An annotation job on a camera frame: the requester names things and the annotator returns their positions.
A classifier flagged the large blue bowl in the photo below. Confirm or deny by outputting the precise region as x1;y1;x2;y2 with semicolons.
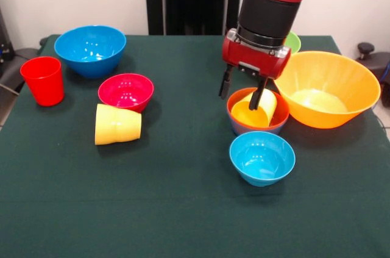
54;24;127;79

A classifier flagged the dark green tablecloth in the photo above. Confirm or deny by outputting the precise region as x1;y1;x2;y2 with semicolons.
0;34;390;258

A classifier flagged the orange-yellow cup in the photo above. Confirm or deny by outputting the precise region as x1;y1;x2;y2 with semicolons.
117;108;143;143

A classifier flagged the large green bowl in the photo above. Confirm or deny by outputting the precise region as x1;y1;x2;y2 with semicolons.
284;31;302;56

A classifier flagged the large orange-yellow bowl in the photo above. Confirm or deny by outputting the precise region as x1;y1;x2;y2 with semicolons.
273;51;381;129

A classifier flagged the yellow cup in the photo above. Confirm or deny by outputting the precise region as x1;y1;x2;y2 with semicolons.
94;103;120;146
230;88;278;128

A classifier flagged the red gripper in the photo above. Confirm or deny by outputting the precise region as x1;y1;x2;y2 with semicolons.
218;28;292;112

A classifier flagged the small magenta bowl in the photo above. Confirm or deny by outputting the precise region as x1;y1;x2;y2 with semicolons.
97;73;155;114

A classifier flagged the red cup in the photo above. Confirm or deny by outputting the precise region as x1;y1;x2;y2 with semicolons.
19;56;65;107

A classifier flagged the small orange-red bowl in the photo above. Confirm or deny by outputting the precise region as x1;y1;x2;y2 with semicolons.
226;87;290;132

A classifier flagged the small light blue bowl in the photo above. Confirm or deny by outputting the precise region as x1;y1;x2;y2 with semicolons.
229;131;296;187

